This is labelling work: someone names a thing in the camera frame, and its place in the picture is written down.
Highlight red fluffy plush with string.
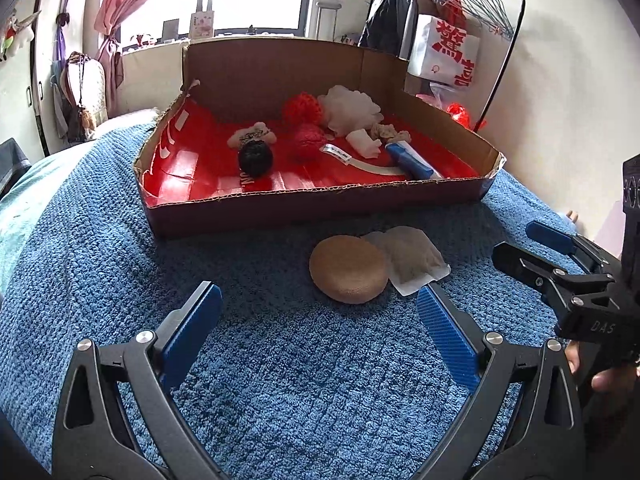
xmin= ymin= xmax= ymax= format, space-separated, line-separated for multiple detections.
xmin=289 ymin=124 xmax=353 ymax=165

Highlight blue knitted blanket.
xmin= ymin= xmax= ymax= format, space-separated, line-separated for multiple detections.
xmin=0 ymin=122 xmax=640 ymax=480

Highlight white paper bag red print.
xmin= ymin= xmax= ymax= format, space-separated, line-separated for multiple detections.
xmin=407 ymin=14 xmax=481 ymax=88

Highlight brown round sponge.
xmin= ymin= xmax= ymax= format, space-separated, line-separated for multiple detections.
xmin=309 ymin=235 xmax=390 ymax=304

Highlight white cloth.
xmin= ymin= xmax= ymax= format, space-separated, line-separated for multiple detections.
xmin=345 ymin=128 xmax=383 ymax=159

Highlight white bath pouf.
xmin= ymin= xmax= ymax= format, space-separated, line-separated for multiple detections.
xmin=317 ymin=85 xmax=385 ymax=136

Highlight red plastic bag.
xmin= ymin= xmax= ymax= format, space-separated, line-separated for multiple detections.
xmin=446 ymin=102 xmax=476 ymax=128

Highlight teal bed sheet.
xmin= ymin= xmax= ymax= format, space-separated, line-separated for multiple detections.
xmin=0 ymin=152 xmax=66 ymax=301

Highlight beige pad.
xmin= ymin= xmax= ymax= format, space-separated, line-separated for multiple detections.
xmin=362 ymin=226 xmax=451 ymax=297

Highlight black fluffy ball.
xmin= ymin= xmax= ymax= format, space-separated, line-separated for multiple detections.
xmin=238 ymin=140 xmax=274 ymax=178

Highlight desk with dark cloth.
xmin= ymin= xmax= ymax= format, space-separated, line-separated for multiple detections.
xmin=0 ymin=137 xmax=26 ymax=196

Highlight hanging plush toy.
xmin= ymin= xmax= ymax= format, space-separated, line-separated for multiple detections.
xmin=0 ymin=10 xmax=41 ymax=61

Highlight person's right hand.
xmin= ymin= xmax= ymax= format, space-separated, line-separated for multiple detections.
xmin=565 ymin=347 xmax=637 ymax=394

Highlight black clothes rack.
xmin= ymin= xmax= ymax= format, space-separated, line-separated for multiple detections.
xmin=362 ymin=0 xmax=526 ymax=133

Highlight white chair with lanyards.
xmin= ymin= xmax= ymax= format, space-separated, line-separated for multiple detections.
xmin=60 ymin=51 xmax=108 ymax=143

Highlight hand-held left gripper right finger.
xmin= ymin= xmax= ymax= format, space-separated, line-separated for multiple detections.
xmin=416 ymin=284 xmax=586 ymax=480

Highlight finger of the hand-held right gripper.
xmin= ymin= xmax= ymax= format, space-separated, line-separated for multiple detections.
xmin=492 ymin=242 xmax=626 ymax=361
xmin=526 ymin=221 xmax=625 ymax=286

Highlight white wardrobe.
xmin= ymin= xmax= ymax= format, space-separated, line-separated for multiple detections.
xmin=0 ymin=0 xmax=91 ymax=158

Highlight blue and white tube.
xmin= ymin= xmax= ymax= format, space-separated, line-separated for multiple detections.
xmin=385 ymin=141 xmax=443 ymax=180

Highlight white stand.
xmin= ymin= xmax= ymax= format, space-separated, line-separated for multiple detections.
xmin=314 ymin=0 xmax=343 ymax=41

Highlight pink printed card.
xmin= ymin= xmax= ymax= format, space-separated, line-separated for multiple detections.
xmin=191 ymin=11 xmax=216 ymax=38

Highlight dark hanging clothes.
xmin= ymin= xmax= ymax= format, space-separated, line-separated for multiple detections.
xmin=359 ymin=0 xmax=416 ymax=58

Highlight pink curtain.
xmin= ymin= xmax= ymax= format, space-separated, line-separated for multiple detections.
xmin=94 ymin=0 xmax=166 ymax=116

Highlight beige lace cloth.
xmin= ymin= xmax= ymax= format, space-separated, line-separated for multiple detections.
xmin=370 ymin=122 xmax=412 ymax=145

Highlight cardboard box with red lining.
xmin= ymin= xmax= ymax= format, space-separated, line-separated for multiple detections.
xmin=134 ymin=37 xmax=507 ymax=240

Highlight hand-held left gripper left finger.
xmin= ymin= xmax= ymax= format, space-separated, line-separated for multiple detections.
xmin=51 ymin=280 xmax=228 ymax=480

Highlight red bath pouf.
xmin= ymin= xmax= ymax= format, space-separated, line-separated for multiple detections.
xmin=282 ymin=91 xmax=326 ymax=126

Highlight pink plastic bag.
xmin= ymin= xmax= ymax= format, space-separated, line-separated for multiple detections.
xmin=416 ymin=87 xmax=451 ymax=108

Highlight purple lanyards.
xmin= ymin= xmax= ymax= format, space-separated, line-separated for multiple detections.
xmin=52 ymin=10 xmax=71 ymax=61

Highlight white star plush with bow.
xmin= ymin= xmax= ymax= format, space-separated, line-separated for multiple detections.
xmin=227 ymin=121 xmax=278 ymax=148

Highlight row of wire hangers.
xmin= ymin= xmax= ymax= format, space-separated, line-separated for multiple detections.
xmin=412 ymin=0 xmax=516 ymax=41

